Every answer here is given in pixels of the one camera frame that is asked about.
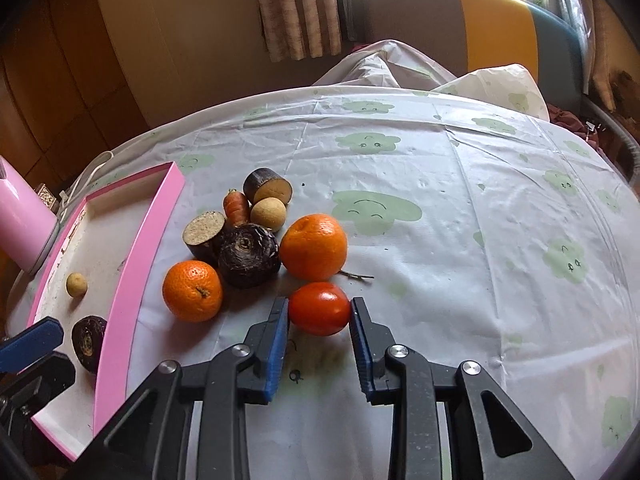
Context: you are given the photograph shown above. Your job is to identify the dark ridged fruit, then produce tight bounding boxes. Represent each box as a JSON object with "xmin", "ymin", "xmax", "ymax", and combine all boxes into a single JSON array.
[
  {"xmin": 218, "ymin": 223, "xmax": 281, "ymax": 288},
  {"xmin": 72, "ymin": 315, "xmax": 107, "ymax": 375}
]

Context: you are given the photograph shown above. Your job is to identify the beige striped left curtain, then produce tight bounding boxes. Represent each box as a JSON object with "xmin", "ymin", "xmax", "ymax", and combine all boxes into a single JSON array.
[{"xmin": 257, "ymin": 0, "xmax": 342, "ymax": 62}]

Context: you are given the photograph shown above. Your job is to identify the small dry twig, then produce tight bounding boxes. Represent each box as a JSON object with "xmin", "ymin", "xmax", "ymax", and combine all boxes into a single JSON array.
[{"xmin": 338, "ymin": 270, "xmax": 374, "ymax": 281}]

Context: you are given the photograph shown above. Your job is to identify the eggplant piece speckled cut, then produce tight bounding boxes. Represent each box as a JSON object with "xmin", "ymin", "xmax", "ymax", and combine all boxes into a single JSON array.
[{"xmin": 182, "ymin": 211, "xmax": 227, "ymax": 266}]

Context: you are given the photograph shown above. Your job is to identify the red tomato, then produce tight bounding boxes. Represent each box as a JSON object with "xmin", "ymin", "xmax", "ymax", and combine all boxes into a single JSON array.
[{"xmin": 288, "ymin": 282, "xmax": 350, "ymax": 337}]

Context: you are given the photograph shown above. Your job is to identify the orange tangerine with dark spot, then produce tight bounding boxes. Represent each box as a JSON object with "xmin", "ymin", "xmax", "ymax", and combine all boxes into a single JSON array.
[{"xmin": 162, "ymin": 260, "xmax": 224, "ymax": 323}]

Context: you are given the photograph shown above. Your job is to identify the beige right curtain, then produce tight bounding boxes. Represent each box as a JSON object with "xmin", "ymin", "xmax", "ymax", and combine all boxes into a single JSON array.
[{"xmin": 582, "ymin": 0, "xmax": 639, "ymax": 112}]

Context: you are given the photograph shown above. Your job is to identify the dark ridged fruit front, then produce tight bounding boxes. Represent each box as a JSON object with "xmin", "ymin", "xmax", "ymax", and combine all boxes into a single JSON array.
[{"xmin": 72, "ymin": 315, "xmax": 107, "ymax": 375}]

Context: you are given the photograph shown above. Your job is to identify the grey yellow teal sofa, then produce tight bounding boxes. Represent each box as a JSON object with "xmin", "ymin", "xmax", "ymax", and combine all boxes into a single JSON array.
[{"xmin": 359, "ymin": 0, "xmax": 584, "ymax": 113}]

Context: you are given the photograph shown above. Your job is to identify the pink electric kettle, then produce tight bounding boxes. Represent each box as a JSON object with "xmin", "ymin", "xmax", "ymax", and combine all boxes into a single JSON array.
[{"xmin": 0, "ymin": 157, "xmax": 60, "ymax": 275}]

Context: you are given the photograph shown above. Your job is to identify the white power cord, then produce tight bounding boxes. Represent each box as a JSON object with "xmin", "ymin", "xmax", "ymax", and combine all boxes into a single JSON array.
[{"xmin": 58, "ymin": 148, "xmax": 116, "ymax": 212}]

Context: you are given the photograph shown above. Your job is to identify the white patterned pillow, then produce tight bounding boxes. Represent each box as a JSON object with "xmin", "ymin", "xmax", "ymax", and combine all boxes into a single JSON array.
[{"xmin": 434, "ymin": 64, "xmax": 550, "ymax": 122}]

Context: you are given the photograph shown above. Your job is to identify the tan longan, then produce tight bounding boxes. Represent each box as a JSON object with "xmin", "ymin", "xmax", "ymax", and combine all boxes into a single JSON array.
[
  {"xmin": 250, "ymin": 197, "xmax": 286, "ymax": 232},
  {"xmin": 65, "ymin": 272, "xmax": 88, "ymax": 298}
]

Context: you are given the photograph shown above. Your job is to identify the white green patterned tablecloth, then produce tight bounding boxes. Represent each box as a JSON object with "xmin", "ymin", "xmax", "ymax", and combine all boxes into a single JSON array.
[{"xmin": 92, "ymin": 86, "xmax": 639, "ymax": 479}]

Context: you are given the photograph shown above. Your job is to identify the pink shallow box tray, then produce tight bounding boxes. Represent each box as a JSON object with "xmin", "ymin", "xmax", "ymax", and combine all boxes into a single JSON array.
[{"xmin": 9, "ymin": 162, "xmax": 184, "ymax": 460}]

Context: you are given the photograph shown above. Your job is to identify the small orange carrot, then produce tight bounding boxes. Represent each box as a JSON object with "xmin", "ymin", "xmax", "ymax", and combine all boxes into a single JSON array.
[{"xmin": 222, "ymin": 188, "xmax": 250, "ymax": 228}]

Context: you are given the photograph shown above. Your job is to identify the eggplant piece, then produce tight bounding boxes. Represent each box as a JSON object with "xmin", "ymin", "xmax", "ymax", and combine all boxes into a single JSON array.
[{"xmin": 243, "ymin": 168, "xmax": 293, "ymax": 205}]

